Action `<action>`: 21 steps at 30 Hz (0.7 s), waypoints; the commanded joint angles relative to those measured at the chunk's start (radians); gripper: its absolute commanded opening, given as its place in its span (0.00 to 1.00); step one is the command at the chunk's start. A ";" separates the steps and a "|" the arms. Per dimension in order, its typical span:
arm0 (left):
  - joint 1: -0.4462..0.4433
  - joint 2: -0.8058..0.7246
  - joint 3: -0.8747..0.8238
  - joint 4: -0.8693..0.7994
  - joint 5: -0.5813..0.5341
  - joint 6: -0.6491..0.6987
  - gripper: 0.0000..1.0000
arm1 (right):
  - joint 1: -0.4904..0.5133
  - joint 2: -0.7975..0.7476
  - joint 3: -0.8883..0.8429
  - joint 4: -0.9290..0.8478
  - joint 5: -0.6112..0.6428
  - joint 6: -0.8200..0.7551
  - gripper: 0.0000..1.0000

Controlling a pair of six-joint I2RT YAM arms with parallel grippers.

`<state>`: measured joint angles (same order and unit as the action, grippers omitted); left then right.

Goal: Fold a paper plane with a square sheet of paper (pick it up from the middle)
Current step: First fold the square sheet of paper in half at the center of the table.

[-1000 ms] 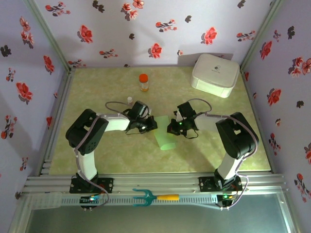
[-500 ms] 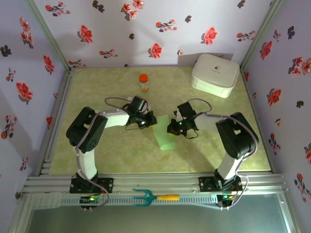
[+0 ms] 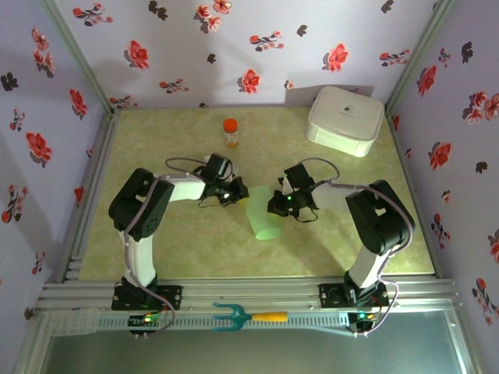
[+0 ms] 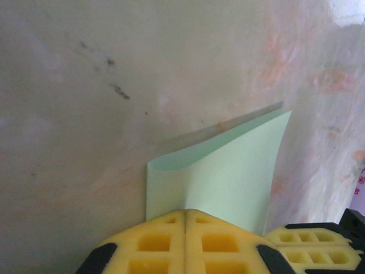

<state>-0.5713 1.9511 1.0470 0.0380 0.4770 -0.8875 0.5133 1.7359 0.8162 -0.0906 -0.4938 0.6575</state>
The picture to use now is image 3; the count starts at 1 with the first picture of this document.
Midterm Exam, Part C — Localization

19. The grey slotted cable duct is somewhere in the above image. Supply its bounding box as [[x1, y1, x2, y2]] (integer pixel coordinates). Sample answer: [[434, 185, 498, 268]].
[[48, 309, 352, 337]]

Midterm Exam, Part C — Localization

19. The thin black gripper wire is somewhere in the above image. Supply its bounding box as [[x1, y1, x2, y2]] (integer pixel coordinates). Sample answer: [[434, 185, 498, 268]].
[[197, 194, 229, 210], [295, 206, 319, 224]]

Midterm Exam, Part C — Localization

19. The thin black left gripper wire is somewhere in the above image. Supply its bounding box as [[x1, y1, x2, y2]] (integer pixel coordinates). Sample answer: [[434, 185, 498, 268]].
[[197, 194, 229, 210]]

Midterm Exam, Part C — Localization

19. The orange capped bottle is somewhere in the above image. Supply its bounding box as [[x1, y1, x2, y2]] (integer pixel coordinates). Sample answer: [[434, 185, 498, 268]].
[[222, 118, 239, 148]]

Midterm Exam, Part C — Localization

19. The aluminium frame rail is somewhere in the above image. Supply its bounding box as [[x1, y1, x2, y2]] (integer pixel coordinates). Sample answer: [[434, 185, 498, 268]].
[[37, 277, 463, 312]]

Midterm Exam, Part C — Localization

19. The lilac right arm cable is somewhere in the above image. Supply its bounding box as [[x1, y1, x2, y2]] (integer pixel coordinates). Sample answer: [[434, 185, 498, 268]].
[[298, 157, 416, 338]]

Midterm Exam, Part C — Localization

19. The aluminium corner post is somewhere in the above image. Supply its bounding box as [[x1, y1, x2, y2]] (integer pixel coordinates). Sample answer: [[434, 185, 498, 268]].
[[38, 0, 122, 118], [384, 0, 458, 116]]

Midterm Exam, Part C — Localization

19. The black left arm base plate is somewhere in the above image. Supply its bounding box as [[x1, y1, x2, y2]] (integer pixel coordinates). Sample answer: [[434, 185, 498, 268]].
[[111, 284, 183, 312]]

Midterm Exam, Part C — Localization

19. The aluminium side rail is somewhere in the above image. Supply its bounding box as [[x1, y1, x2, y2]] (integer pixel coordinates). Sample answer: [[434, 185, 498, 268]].
[[58, 111, 120, 282], [385, 111, 444, 280]]

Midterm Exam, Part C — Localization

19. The teal fork with yellow handle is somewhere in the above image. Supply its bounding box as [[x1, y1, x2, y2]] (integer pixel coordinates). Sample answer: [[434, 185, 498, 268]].
[[212, 302, 289, 333]]

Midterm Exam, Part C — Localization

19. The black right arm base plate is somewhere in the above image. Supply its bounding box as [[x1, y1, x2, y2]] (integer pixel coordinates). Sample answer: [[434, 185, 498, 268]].
[[318, 283, 390, 309]]

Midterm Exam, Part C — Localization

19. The light green paper sheet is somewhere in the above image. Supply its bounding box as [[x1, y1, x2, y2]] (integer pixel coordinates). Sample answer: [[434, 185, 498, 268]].
[[244, 185, 282, 241]]

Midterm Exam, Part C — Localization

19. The thin black right gripper wire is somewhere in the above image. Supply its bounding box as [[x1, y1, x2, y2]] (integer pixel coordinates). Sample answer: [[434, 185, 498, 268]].
[[295, 206, 319, 224]]

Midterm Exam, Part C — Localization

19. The white zipped storage case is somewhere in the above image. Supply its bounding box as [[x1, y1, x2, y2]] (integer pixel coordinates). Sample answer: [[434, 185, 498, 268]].
[[305, 85, 385, 158]]

